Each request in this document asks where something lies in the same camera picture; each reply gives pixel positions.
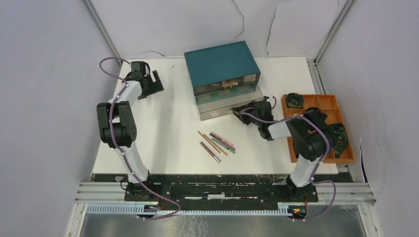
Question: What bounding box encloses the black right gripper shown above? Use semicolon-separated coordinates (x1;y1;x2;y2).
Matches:
232;100;262;127

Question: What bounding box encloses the clear acrylic drawer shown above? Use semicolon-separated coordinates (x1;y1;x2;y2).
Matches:
193;73;260;96
195;84;263;120

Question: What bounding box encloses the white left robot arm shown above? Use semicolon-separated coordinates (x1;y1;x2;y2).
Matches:
96;59;164;201

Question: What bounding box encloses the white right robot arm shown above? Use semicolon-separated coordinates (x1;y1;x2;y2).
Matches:
231;100;337;201

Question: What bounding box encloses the pink makeup pencil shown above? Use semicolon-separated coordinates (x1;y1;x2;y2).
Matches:
210;132;234;148

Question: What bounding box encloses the grey makeup pencil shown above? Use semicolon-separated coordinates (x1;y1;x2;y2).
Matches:
212;138;236;154

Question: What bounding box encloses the gold pencil right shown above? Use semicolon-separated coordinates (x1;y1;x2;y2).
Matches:
203;134;228;156

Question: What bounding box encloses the gold pencil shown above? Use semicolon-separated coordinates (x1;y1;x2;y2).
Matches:
198;131;221;154
203;134;228;156

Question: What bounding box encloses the gold pencil left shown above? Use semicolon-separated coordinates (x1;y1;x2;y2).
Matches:
198;131;221;154

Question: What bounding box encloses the red silver lip pencil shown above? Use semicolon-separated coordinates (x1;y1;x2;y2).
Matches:
200;142;221;163

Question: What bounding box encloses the rolled dark tie top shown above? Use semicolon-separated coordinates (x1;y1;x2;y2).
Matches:
285;93;304;109

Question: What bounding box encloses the rolled dark tie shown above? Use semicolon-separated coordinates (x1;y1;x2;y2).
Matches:
285;93;304;109
330;123;349;158
306;107;328;121

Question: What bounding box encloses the teal drawer organizer box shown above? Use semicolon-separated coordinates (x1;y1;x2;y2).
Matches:
184;41;261;87

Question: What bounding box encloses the rolled dark tie middle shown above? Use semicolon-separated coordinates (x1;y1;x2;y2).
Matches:
306;107;328;121

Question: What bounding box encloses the orange compartment tray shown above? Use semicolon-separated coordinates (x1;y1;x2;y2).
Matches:
281;94;356;164

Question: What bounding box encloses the rolled dark tie right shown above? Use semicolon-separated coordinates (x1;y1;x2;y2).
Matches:
330;123;349;158

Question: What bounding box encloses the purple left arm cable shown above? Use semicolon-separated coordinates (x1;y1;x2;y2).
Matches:
99;57;182;221

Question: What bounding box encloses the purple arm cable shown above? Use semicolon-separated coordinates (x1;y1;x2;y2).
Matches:
99;57;182;221
239;95;337;222

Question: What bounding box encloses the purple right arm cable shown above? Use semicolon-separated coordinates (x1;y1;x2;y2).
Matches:
239;95;337;222

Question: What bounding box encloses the aluminium frame rail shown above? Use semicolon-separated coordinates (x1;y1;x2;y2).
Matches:
82;0;121;58

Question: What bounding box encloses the white cable duct strip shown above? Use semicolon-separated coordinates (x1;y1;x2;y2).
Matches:
85;204;295;217

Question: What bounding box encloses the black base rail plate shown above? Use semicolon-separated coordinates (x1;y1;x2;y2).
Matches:
91;173;354;212

